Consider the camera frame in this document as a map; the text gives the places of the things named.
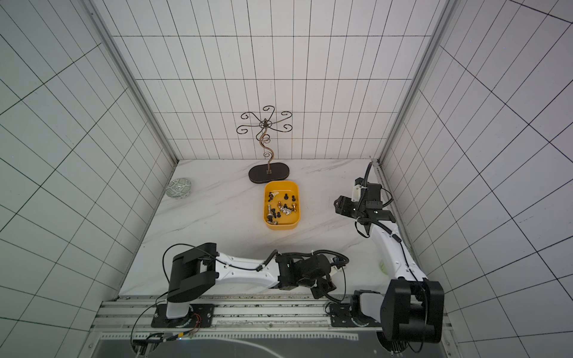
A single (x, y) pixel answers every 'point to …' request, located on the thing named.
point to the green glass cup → (383, 267)
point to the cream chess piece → (274, 193)
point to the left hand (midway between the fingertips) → (324, 284)
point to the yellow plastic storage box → (280, 221)
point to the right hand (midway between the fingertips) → (343, 200)
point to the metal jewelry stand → (268, 172)
